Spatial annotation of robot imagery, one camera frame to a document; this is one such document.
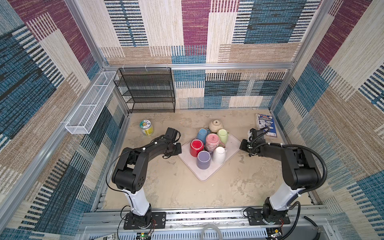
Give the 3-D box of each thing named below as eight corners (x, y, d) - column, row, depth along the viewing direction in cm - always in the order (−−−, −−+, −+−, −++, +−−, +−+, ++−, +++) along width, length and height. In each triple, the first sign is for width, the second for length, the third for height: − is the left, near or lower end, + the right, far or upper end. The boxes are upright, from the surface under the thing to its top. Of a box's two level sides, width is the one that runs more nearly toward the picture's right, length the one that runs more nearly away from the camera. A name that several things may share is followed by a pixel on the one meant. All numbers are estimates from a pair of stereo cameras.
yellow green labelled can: (141, 136, 107) (138, 129, 101) (144, 127, 112) (140, 119, 106) (152, 136, 107) (150, 129, 101) (154, 127, 112) (152, 119, 106)
